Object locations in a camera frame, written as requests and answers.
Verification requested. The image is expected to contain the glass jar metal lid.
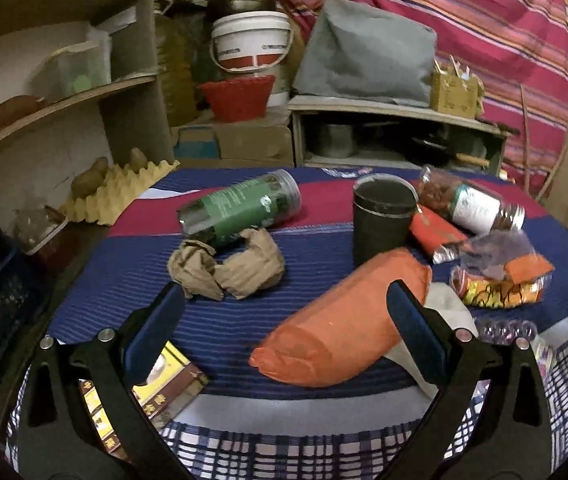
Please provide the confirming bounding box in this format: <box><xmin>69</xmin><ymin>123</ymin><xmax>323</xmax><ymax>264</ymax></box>
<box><xmin>415</xmin><ymin>165</ymin><xmax>526</xmax><ymax>234</ymax></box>

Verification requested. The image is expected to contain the orange yellow snack wrapper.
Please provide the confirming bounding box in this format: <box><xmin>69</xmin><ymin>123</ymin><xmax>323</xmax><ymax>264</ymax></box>
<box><xmin>449</xmin><ymin>254</ymin><xmax>554</xmax><ymax>310</ymax></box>

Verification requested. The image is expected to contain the pink blister pack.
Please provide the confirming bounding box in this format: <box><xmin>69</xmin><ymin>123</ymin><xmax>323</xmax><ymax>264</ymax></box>
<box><xmin>475</xmin><ymin>316</ymin><xmax>556</xmax><ymax>382</ymax></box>

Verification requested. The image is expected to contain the crumpled brown paper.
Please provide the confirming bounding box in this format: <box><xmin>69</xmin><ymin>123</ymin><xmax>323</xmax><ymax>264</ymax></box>
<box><xmin>167</xmin><ymin>228</ymin><xmax>285</xmax><ymax>301</ymax></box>

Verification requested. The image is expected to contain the large amber oil jug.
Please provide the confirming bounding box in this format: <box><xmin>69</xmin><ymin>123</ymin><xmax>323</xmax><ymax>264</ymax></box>
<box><xmin>154</xmin><ymin>0</ymin><xmax>197</xmax><ymax>127</ymax></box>

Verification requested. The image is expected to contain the grey cloth cover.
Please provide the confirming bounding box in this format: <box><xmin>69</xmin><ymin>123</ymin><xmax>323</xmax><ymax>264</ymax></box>
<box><xmin>293</xmin><ymin>0</ymin><xmax>437</xmax><ymax>107</ymax></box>

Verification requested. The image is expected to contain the cardboard box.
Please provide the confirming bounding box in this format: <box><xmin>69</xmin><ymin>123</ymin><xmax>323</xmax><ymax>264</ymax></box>
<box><xmin>170</xmin><ymin>122</ymin><xmax>295</xmax><ymax>169</ymax></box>

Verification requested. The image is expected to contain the black cup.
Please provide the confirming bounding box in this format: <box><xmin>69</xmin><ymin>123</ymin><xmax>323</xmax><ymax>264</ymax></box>
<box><xmin>352</xmin><ymin>174</ymin><xmax>418</xmax><ymax>268</ymax></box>

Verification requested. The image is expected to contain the white crumpled paper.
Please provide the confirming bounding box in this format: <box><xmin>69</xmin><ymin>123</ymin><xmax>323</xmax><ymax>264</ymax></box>
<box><xmin>385</xmin><ymin>280</ymin><xmax>478</xmax><ymax>400</ymax></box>

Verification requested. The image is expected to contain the white plastic bucket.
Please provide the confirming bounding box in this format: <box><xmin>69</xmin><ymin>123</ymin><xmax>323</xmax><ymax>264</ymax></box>
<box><xmin>209</xmin><ymin>11</ymin><xmax>294</xmax><ymax>107</ymax></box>

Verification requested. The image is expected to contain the red plastic basket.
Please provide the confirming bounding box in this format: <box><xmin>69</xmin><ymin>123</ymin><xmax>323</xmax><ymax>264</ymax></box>
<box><xmin>199</xmin><ymin>75</ymin><xmax>275</xmax><ymax>122</ymax></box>

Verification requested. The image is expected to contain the yellow egg tray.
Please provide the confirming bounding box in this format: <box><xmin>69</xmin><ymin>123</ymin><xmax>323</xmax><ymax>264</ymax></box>
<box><xmin>62</xmin><ymin>160</ymin><xmax>180</xmax><ymax>226</ymax></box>

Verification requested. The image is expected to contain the beige utensil holder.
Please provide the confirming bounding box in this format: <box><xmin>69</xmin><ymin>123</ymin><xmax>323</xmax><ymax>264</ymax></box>
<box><xmin>430</xmin><ymin>55</ymin><xmax>485</xmax><ymax>119</ymax></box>

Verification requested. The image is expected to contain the green label plastic jar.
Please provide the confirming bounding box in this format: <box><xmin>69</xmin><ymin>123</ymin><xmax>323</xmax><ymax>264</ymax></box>
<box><xmin>177</xmin><ymin>169</ymin><xmax>301</xmax><ymax>247</ymax></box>

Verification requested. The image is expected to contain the striped blue red tablecloth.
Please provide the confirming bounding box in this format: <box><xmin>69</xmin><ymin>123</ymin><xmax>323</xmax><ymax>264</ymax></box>
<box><xmin>49</xmin><ymin>167</ymin><xmax>568</xmax><ymax>479</ymax></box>

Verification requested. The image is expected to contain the low concrete shelf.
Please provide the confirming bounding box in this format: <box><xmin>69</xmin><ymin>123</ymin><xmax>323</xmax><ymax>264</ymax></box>
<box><xmin>288</xmin><ymin>96</ymin><xmax>518</xmax><ymax>176</ymax></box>

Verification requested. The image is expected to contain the orange plastic bag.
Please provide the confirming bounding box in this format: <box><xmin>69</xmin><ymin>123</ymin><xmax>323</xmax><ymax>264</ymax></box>
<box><xmin>249</xmin><ymin>248</ymin><xmax>433</xmax><ymax>388</ymax></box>

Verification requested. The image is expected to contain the red striped curtain cloth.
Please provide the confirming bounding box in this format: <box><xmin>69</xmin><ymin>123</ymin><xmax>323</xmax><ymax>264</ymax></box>
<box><xmin>283</xmin><ymin>0</ymin><xmax>568</xmax><ymax>193</ymax></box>

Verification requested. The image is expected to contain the black pan wooden handle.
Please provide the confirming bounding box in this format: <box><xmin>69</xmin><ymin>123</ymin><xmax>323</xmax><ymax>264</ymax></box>
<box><xmin>404</xmin><ymin>136</ymin><xmax>490</xmax><ymax>168</ymax></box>

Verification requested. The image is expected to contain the red foil wrapper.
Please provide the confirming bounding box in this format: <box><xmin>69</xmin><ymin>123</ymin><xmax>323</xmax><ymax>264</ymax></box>
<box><xmin>410</xmin><ymin>205</ymin><xmax>468</xmax><ymax>264</ymax></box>

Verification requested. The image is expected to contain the wooden corner shelf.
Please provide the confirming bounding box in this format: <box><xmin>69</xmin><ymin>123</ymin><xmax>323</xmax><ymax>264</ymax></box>
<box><xmin>0</xmin><ymin>0</ymin><xmax>176</xmax><ymax>212</ymax></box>

